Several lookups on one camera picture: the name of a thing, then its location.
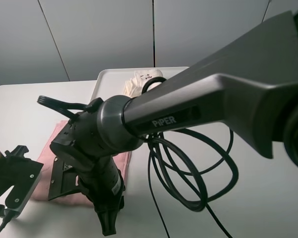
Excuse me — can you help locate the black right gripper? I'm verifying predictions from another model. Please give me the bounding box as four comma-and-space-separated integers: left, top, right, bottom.
78, 173, 125, 236

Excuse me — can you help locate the white plastic tray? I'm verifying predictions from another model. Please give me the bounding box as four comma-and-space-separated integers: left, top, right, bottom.
91, 66, 191, 101

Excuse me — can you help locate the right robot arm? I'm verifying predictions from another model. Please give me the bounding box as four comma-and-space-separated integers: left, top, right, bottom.
50, 11, 298, 236

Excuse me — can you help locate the white towel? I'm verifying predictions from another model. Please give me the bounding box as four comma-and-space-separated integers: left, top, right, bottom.
123, 69, 163, 98

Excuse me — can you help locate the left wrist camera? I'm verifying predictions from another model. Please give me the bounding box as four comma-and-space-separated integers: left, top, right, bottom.
0, 145, 43, 218

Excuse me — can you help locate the pink towel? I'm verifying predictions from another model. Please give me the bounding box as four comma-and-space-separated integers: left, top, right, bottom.
31, 119, 133, 207

